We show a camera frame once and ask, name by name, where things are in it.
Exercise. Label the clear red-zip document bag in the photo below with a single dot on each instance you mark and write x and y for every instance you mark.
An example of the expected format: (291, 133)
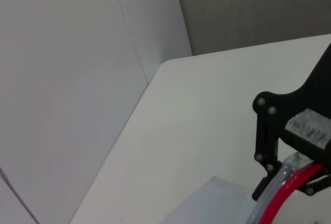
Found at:
(279, 195)

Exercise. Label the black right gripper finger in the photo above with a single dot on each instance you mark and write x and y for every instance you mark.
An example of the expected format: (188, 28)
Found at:
(266, 141)
(311, 187)

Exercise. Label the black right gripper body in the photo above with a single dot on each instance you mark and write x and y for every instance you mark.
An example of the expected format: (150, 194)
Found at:
(305, 102)

